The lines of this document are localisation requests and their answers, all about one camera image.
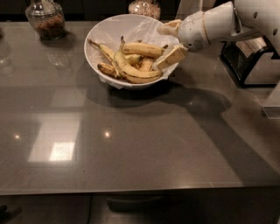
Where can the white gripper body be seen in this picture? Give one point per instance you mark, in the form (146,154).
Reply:
(192,31)

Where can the padded gripper finger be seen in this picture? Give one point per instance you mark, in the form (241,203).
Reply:
(170,57)
(170,28)

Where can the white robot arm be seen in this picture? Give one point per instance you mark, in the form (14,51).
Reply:
(257,19)

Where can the middle hidden yellow banana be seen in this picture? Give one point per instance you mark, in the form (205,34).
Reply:
(146,64)

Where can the white bowl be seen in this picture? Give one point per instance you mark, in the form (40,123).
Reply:
(102,32)

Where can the top yellow banana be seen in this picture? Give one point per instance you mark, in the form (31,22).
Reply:
(147,50)

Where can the clear plastic bowl liner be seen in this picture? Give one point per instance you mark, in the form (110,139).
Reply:
(140,29)

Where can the left back yellow banana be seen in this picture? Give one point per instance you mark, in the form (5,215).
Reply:
(109,53)

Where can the front large yellow banana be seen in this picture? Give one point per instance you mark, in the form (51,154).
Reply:
(129,72)

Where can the small lower left banana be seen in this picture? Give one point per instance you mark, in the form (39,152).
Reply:
(108,70)

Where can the white stand panel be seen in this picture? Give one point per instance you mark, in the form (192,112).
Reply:
(189,7)

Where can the middle glass jar with cereal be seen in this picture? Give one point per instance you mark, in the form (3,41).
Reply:
(148,8)

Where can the left glass jar with granola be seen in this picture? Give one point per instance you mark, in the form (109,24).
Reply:
(46,18)

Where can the clear glass at left edge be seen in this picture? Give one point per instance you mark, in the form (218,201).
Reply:
(6,68)

